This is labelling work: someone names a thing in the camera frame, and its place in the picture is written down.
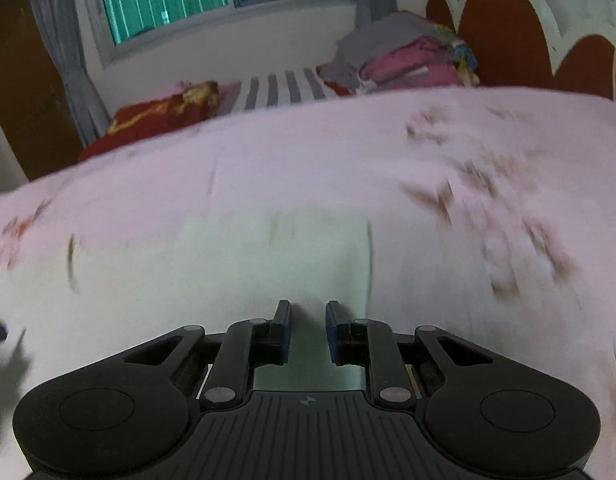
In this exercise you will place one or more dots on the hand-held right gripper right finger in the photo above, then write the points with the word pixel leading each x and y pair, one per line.
pixel 332 332

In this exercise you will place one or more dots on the pink floral blanket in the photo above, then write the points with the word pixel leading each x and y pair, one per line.
pixel 298 160

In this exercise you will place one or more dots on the red patterned pillow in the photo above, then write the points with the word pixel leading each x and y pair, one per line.
pixel 148 115

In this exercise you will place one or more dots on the brown wooden door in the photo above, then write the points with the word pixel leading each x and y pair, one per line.
pixel 23 85

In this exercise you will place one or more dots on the grey striped bed sheet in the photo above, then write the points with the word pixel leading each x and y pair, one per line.
pixel 283 87

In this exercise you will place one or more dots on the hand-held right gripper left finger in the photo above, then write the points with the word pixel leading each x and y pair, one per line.
pixel 286 332

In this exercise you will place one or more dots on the small white cloth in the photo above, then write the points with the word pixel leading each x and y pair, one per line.
pixel 288 250

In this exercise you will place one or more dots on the pile of folded clothes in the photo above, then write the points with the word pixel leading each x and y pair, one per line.
pixel 402 60

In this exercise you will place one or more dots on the red-brown headboard with white trim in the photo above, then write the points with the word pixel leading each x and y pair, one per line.
pixel 507 35

